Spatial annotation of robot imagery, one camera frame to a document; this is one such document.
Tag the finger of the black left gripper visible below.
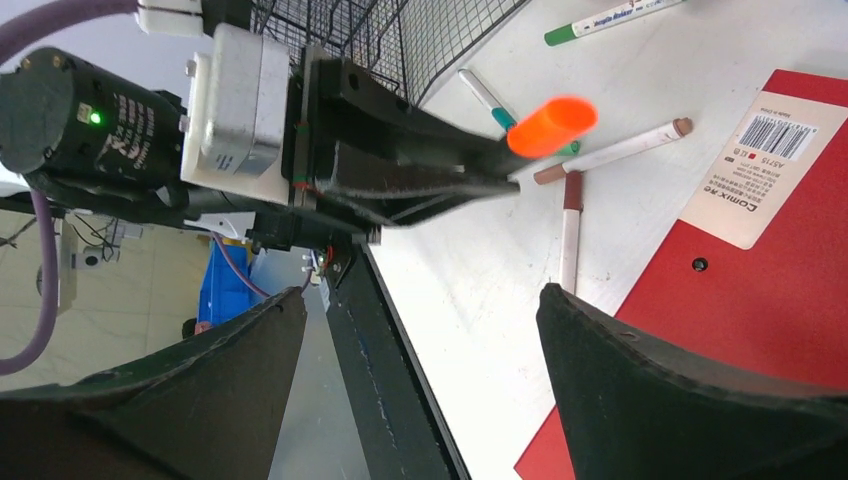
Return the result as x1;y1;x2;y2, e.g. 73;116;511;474
303;59;520;229

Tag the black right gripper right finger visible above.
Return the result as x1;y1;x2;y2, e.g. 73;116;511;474
536;283;847;479

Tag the orange black highlighter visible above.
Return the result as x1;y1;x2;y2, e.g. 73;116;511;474
506;96;598;159

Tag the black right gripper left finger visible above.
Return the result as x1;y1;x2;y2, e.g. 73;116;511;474
1;287;307;479

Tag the black wire mesh tray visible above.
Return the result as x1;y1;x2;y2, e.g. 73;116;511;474
251;0;524;104

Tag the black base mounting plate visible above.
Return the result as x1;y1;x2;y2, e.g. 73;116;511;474
325;236;470;479

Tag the green cap marker pen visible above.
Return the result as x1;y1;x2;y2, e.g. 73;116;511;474
544;0;684;47

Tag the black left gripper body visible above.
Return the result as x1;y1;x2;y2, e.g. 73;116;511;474
1;47;309;222

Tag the green cap white marker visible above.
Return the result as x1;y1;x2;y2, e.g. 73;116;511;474
556;140;581;157

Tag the brown cap white marker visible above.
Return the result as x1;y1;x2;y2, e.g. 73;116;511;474
533;117;694;185

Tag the red brown white marker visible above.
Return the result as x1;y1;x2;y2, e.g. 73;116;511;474
559;171;583;294

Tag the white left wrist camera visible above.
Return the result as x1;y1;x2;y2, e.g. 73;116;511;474
180;24;291;205

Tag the red binder folder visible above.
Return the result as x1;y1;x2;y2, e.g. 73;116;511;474
516;70;847;479

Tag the teal cap white marker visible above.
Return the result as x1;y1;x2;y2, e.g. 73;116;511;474
457;69;517;131

